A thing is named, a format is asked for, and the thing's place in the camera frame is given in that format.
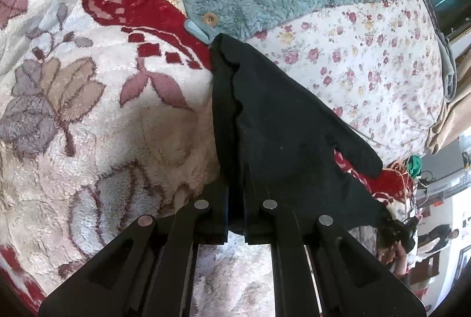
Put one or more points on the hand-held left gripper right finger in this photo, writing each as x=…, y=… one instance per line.
x=254, y=217

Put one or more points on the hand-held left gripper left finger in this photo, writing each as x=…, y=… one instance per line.
x=217, y=216

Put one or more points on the black pants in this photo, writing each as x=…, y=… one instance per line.
x=279, y=126

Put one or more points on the red white floral plush blanket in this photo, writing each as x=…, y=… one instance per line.
x=92, y=140

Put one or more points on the white rose print quilt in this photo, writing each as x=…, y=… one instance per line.
x=368, y=74

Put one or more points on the beige curtain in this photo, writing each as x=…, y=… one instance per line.
x=456, y=107

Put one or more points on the grey cloth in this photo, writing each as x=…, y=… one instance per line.
x=449, y=70

